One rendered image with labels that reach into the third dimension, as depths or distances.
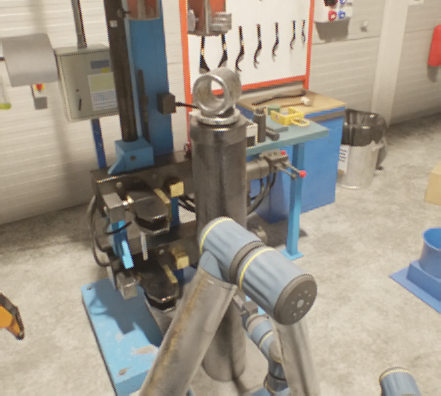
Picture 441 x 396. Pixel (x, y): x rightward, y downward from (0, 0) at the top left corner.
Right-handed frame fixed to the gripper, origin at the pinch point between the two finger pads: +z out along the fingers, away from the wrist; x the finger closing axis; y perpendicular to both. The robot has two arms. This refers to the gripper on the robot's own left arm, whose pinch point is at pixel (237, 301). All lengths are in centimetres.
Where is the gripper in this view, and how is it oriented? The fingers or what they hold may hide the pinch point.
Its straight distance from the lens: 193.1
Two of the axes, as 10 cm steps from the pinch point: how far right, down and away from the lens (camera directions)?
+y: -8.8, 2.3, -4.2
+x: 0.2, 8.9, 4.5
